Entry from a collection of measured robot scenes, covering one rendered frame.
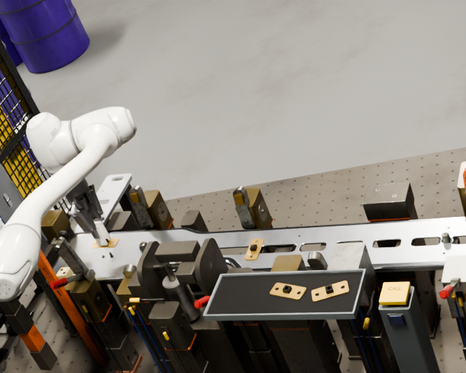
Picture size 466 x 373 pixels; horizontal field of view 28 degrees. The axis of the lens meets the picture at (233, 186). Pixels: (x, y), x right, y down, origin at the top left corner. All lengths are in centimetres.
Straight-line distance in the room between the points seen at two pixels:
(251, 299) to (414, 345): 38
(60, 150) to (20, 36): 416
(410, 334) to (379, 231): 45
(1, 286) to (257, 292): 58
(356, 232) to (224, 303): 48
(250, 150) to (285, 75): 71
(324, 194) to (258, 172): 153
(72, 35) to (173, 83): 113
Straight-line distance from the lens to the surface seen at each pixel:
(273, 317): 211
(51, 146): 252
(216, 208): 331
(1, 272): 203
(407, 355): 215
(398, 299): 204
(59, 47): 663
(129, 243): 280
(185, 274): 233
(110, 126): 246
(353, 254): 226
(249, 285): 221
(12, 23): 662
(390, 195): 253
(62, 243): 256
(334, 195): 315
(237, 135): 502
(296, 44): 570
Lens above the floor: 256
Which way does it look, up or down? 33 degrees down
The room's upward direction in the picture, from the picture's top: 23 degrees counter-clockwise
